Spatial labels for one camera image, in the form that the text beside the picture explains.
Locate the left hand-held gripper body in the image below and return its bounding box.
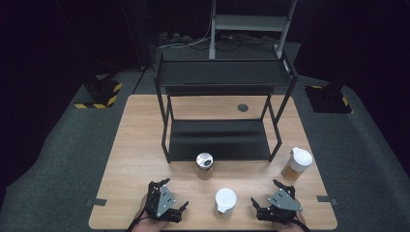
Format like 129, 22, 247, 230
145, 181, 182, 223

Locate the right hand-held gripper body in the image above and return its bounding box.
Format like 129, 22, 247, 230
255, 188, 304, 224

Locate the white lid spice jar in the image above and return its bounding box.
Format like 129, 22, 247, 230
214, 188, 238, 218
281, 146, 314, 182

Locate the silver lid glass spice jar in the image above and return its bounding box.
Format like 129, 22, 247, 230
195, 152, 215, 181

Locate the black metal two-tier shelf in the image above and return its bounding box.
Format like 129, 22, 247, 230
153, 51, 300, 164

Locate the person's right hand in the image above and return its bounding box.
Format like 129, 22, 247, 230
272, 200, 308, 232

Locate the person's left hand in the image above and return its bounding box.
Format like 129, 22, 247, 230
132, 193, 168, 232

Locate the grey tape strip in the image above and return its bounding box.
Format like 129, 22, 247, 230
316, 194, 339, 207
85, 197, 107, 207

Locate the black base with striped tape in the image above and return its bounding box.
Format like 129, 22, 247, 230
73, 75, 124, 110
304, 75, 354, 114

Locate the black power strip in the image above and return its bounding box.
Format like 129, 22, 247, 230
157, 31, 194, 44

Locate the grey metal stand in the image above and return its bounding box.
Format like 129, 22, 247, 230
208, 0, 298, 61

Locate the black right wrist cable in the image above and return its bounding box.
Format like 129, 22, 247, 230
288, 211, 311, 232

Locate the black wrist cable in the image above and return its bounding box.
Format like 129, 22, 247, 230
288, 211, 311, 232
126, 206, 150, 232

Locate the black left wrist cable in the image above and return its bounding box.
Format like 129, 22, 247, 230
126, 206, 150, 232

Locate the white cable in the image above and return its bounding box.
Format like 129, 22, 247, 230
156, 17, 214, 50

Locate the black cable bundle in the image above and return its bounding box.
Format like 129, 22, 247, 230
190, 32, 278, 53

